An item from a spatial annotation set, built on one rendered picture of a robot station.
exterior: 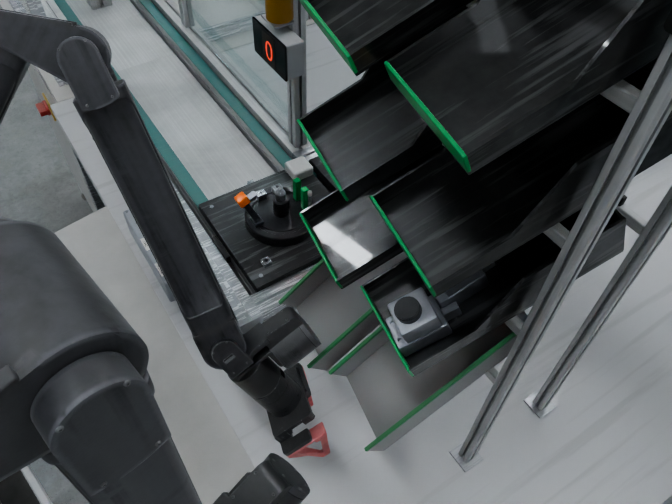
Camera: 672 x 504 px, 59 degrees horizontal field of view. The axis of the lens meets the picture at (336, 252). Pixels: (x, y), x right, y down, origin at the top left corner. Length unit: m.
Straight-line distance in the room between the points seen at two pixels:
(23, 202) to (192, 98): 1.40
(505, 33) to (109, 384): 0.43
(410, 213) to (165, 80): 1.10
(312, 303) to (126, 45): 1.05
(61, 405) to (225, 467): 0.80
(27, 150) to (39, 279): 2.81
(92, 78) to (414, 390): 0.56
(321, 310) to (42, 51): 0.54
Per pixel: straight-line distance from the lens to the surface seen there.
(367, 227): 0.80
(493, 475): 1.05
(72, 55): 0.65
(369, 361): 0.91
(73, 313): 0.24
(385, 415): 0.88
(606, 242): 0.70
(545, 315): 0.67
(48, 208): 2.74
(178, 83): 1.62
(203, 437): 1.04
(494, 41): 0.54
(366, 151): 0.68
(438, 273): 0.59
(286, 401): 0.87
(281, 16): 1.12
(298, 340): 0.81
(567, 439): 1.11
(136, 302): 1.21
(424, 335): 0.69
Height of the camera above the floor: 1.81
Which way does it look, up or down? 50 degrees down
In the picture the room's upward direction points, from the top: 3 degrees clockwise
